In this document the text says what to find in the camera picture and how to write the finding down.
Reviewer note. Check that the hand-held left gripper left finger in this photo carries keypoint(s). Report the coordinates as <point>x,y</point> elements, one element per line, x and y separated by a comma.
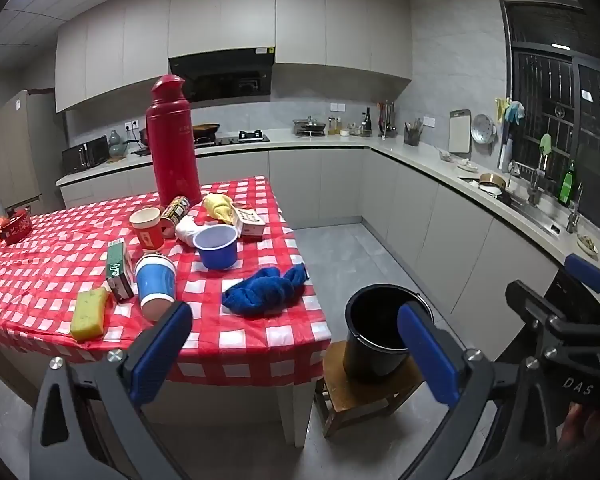
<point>162,345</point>

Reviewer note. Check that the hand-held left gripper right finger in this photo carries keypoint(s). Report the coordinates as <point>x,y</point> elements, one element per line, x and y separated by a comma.
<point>427,355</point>

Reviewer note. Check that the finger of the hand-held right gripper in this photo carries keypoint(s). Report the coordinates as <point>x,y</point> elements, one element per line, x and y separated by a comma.
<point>530,302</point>
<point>587,272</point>

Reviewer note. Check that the black bucket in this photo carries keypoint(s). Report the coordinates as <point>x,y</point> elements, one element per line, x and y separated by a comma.
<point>365,355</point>

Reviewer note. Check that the blue paper cup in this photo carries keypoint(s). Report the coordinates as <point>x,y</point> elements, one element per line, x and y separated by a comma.
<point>155,282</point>

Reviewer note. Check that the yellow sponge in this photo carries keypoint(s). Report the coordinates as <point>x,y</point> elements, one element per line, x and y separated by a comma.
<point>89,315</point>

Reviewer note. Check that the green carton box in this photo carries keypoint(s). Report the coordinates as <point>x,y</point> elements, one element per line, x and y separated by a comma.
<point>117,265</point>

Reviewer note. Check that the blue plastic bowl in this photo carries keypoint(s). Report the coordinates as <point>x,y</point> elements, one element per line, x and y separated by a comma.
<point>217,252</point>

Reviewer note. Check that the blue towel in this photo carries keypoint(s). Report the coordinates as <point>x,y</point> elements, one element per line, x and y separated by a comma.
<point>262,292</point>

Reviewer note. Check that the red paper cup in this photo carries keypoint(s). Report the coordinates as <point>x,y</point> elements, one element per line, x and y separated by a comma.
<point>147,232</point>

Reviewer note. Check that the white plastic bag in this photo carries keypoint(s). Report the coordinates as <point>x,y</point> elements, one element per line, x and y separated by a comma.
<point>187,230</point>

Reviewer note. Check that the patterned tin can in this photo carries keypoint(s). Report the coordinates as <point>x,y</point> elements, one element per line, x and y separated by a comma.
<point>176,212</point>

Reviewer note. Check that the small white carton box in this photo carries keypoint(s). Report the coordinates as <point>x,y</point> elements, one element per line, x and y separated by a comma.
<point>247,222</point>

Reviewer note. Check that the person's right hand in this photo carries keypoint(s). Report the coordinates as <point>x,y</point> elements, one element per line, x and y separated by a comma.
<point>590,425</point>

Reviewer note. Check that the bowl of food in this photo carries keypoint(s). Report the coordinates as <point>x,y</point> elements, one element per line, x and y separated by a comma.
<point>587,246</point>

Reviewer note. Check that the small steel faucet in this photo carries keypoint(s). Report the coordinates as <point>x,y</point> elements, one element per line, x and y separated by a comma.
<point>573,217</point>

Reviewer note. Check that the steel sink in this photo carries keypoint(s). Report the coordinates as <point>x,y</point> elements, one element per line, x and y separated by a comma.
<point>530,212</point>

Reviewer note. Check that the green glass bottle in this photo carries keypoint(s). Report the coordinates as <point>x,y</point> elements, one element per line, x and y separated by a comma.
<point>566,187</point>

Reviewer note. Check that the wooden stool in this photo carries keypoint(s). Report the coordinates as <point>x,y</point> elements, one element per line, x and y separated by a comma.
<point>345,395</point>

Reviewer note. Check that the steel kitchen faucet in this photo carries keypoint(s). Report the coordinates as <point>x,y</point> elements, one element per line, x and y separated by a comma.
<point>534,190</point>

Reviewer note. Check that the bamboo steamer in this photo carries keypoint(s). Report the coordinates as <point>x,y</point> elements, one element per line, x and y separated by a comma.
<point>492,180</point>

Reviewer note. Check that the red checked tablecloth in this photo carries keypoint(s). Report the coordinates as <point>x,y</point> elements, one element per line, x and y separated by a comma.
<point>55,270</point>

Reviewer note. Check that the beige lower cabinets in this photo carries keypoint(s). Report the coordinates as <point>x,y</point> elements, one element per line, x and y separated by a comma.
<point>405,200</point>

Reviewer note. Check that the beige cabinets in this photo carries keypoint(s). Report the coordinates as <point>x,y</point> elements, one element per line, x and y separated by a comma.
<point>130,45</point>
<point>405,200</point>

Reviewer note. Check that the blue rubber glove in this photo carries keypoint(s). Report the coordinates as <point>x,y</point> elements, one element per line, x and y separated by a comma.
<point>515,112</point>

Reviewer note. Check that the steel colander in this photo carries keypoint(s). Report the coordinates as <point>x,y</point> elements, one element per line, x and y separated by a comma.
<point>482,129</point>

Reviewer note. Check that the white cutting board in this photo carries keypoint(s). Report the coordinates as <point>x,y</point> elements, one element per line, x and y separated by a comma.
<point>459,132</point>

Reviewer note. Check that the yellow rubber glove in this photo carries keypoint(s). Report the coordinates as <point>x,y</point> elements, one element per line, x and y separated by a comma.
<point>501,109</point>

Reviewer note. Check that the barred window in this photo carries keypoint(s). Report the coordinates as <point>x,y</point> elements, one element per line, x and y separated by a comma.
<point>545,90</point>

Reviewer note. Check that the red thermos flask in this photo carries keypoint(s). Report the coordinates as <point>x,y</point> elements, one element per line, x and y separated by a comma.
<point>172,150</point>

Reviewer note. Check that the black utensil holder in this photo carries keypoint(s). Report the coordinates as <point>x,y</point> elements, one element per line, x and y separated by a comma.
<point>412,136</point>

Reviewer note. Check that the black microwave oven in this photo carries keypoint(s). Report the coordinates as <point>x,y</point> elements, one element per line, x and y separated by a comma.
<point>85,155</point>

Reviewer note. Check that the green ceramic vase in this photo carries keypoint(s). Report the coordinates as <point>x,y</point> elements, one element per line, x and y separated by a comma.
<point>115,145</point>

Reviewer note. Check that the black wok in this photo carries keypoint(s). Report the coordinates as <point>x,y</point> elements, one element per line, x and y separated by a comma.
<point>206,130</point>

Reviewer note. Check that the black gas stove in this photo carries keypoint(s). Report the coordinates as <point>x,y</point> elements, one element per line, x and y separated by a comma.
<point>250,136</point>

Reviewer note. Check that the knife holder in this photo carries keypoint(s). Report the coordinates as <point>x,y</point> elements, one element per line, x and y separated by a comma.
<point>386,122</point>

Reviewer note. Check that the beige refrigerator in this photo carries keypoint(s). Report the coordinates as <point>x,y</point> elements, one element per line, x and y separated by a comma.
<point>25,155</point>

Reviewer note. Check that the dark glass bottle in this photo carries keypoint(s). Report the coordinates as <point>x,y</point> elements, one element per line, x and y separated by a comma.
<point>367,125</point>

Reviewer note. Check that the yellow oil bottles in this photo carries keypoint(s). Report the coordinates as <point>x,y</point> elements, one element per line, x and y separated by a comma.
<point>334,126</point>

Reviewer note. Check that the steel frying pan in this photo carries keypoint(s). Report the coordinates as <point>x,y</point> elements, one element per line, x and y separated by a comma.
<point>310,127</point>

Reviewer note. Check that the black range hood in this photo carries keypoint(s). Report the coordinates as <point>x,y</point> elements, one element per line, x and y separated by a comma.
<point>220,77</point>

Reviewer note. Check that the beige upper cabinets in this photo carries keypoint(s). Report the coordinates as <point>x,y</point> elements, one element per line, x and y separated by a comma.
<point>130,45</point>

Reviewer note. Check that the white wall socket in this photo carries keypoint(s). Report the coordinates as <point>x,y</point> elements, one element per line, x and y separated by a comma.
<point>337,107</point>
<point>131,125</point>
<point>429,121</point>

